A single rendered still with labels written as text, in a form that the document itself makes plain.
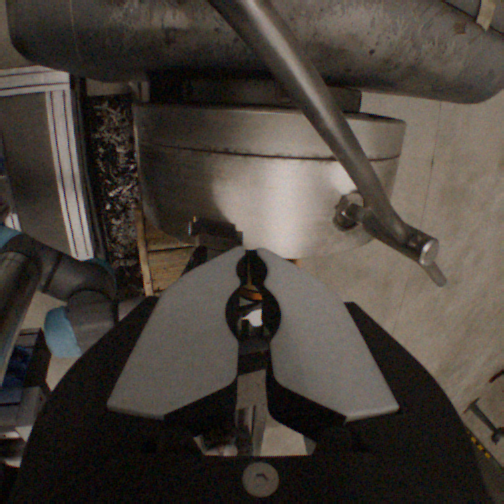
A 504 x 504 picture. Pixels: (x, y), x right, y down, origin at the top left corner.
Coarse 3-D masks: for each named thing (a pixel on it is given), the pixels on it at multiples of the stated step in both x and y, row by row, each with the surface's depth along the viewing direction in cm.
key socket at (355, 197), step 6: (354, 192) 25; (348, 198) 25; (354, 198) 26; (360, 198) 26; (342, 204) 25; (360, 204) 26; (342, 210) 26; (336, 216) 26; (342, 216) 26; (342, 222) 26; (348, 222) 27; (354, 222) 27
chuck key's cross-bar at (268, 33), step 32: (224, 0) 6; (256, 0) 6; (256, 32) 7; (288, 32) 7; (288, 64) 8; (320, 96) 9; (320, 128) 10; (352, 160) 12; (384, 192) 16; (384, 224) 18
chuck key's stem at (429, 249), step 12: (348, 204) 26; (348, 216) 26; (360, 216) 24; (372, 216) 23; (372, 228) 23; (384, 228) 22; (384, 240) 22; (396, 240) 21; (420, 240) 19; (432, 240) 19; (408, 252) 20; (420, 252) 19; (432, 252) 19; (420, 264) 19
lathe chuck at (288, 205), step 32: (160, 160) 26; (192, 160) 24; (224, 160) 23; (256, 160) 22; (288, 160) 22; (320, 160) 23; (384, 160) 26; (160, 192) 28; (192, 192) 25; (224, 192) 24; (256, 192) 24; (288, 192) 24; (320, 192) 24; (352, 192) 25; (160, 224) 30; (192, 224) 28; (256, 224) 25; (288, 224) 25; (320, 224) 25; (352, 224) 27; (288, 256) 26; (320, 256) 27
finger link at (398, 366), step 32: (384, 352) 7; (416, 384) 6; (384, 416) 6; (416, 416) 6; (448, 416) 5; (384, 448) 5; (416, 448) 5; (448, 448) 5; (448, 480) 4; (480, 480) 4
